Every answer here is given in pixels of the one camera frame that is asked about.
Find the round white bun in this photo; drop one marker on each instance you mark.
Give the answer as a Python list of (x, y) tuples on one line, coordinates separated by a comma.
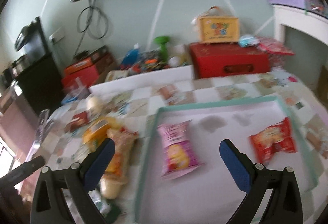
[(94, 105)]

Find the card game box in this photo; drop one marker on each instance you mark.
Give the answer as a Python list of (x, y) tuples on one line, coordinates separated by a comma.
[(116, 75)]

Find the green dumbbell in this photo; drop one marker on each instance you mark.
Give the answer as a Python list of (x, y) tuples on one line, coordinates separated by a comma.
[(161, 41)]

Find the checkered tablecloth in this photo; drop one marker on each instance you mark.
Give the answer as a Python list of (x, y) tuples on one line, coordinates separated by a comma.
[(296, 183)]

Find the pink snack bag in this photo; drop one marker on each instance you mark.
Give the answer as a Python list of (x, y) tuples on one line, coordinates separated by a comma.
[(179, 157)]

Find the long beige snack bag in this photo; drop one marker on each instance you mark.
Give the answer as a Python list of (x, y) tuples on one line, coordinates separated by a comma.
[(115, 176)]

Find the yellow carry box with handle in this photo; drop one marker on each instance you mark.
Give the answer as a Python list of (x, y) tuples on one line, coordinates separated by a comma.
[(215, 26)]

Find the pile of toys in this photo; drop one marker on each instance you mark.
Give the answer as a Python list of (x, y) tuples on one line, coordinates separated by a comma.
[(148, 62)]

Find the black cabinet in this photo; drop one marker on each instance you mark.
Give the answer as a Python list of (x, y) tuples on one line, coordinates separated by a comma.
[(41, 81)]

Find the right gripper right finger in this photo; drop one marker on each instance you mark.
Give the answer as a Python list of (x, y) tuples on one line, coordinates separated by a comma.
[(244, 174)]

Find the orange bread bag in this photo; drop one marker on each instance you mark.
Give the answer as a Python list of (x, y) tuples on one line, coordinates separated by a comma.
[(97, 131)]

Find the white tray with green rim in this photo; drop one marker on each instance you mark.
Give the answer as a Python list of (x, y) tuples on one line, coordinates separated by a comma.
[(209, 193)]

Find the red snack bag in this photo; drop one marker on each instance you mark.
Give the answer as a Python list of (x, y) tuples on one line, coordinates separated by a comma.
[(273, 139)]

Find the red box under orange box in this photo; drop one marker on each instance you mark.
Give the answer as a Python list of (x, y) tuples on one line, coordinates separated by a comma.
[(87, 76)]

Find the large red gift box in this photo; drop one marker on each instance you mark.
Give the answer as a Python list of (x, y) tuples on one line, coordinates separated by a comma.
[(225, 59)]

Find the wall power socket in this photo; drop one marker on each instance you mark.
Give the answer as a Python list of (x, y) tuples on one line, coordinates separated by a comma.
[(57, 36)]

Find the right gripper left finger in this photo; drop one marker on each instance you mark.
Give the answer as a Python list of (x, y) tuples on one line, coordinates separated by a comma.
[(81, 178)]

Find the wet wipes pack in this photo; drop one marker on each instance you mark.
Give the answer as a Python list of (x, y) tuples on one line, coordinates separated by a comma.
[(248, 40)]

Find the red cracker pack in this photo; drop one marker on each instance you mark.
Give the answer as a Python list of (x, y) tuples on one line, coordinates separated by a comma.
[(78, 120)]

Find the blue bottle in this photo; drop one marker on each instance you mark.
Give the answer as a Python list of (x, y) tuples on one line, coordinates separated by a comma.
[(131, 57)]

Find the clear plastic box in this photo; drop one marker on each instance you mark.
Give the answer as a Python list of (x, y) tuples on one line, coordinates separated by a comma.
[(77, 89)]

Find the orange flat box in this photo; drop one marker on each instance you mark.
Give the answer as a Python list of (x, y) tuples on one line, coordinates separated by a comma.
[(77, 66)]

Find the white shelf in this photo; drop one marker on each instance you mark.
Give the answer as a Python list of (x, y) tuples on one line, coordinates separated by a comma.
[(306, 34)]

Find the red patterned flat box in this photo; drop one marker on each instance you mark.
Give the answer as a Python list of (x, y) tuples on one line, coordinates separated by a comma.
[(272, 46)]

